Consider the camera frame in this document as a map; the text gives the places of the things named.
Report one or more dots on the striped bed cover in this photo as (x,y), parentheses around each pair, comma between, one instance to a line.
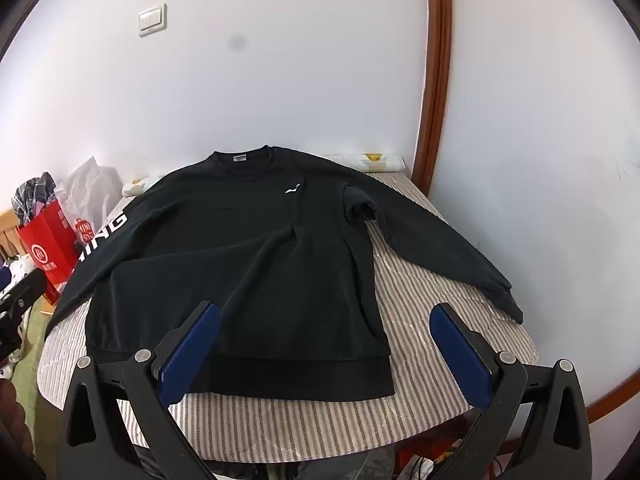
(425,290)

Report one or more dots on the person's left forearm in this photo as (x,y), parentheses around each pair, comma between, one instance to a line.
(12,420)

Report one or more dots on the green cloth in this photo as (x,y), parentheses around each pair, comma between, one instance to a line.
(32,360)

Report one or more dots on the wooden door frame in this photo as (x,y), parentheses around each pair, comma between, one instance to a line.
(435,80)

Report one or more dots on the black sweatshirt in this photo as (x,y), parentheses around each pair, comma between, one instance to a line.
(240,280)

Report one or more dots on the white spotted cloth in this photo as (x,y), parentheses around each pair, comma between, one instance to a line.
(12,267)

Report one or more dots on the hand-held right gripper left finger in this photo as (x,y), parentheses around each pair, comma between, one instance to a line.
(192,352)

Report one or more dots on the dark plaid cloth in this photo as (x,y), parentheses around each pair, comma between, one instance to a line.
(35,195)

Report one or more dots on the red paper bag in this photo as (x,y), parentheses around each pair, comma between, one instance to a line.
(47,247)

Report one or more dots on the white plastic shopping bag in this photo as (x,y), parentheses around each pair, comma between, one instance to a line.
(87,185)

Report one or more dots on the white light switch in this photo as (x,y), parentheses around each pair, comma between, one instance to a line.
(151,20)

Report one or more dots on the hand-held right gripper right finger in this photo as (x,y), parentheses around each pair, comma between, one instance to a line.
(462,355)

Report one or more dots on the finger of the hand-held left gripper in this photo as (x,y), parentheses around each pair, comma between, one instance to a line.
(27,285)

